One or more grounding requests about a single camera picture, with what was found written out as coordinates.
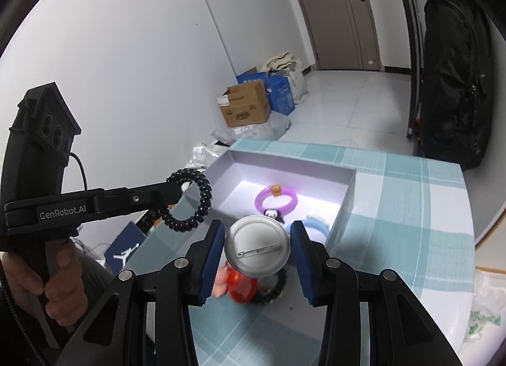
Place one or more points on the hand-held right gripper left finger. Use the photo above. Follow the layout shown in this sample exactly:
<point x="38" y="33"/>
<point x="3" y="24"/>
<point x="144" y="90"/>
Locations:
<point x="211" y="261"/>

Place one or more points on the grey cardboard box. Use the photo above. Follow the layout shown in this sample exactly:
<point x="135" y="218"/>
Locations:
<point x="276" y="168"/>

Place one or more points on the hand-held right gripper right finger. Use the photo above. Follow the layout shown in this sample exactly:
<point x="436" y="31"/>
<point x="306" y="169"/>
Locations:
<point x="302" y="265"/>

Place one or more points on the black metal frame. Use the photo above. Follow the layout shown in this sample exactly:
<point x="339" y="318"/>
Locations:
<point x="413" y="73"/>

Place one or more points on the round silver pin badge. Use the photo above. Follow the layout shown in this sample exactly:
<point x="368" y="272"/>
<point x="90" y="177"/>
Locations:
<point x="257" y="243"/>

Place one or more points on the person's left hand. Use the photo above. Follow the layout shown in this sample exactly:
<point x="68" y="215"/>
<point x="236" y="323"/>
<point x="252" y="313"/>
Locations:
<point x="67" y="291"/>

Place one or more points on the small orange object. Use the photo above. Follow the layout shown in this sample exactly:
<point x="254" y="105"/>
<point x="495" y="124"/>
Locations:
<point x="415" y="127"/>

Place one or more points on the clear plastic wrap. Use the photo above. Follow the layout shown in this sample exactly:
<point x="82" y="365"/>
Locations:
<point x="269" y="125"/>
<point x="205" y="156"/>

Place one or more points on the black and white charm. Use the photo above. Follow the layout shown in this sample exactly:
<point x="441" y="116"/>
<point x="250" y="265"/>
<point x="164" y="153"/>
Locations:
<point x="272" y="214"/>

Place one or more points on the brown cardboard box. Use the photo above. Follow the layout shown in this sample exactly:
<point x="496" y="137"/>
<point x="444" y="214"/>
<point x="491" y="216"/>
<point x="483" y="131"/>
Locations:
<point x="245" y="105"/>

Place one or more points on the grey door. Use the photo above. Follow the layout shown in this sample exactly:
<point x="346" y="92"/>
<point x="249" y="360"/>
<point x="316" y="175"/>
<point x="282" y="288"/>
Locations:
<point x="336" y="14"/>

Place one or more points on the beige cloth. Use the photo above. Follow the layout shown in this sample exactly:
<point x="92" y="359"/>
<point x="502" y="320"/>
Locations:
<point x="278" y="60"/>

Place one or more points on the teal plaid tablecloth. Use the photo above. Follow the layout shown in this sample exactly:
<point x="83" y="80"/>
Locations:
<point x="395" y="212"/>

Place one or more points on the blue cardboard box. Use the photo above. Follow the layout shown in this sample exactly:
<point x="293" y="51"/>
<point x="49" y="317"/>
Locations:
<point x="280" y="95"/>

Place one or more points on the person's left forearm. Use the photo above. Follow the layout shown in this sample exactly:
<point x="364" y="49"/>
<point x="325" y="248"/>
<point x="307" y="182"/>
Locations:
<point x="19" y="334"/>

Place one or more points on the black backpack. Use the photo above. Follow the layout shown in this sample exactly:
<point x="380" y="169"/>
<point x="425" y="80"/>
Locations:
<point x="454" y="93"/>

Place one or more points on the green printed plastic bag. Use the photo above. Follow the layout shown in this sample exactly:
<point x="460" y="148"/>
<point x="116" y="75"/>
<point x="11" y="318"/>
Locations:
<point x="484" y="310"/>

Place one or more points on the pink hair ornament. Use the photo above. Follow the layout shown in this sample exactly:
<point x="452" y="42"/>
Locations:
<point x="220" y="283"/>

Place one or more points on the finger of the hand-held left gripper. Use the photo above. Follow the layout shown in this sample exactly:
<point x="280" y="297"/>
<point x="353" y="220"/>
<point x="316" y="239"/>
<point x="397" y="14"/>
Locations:
<point x="138" y="198"/>

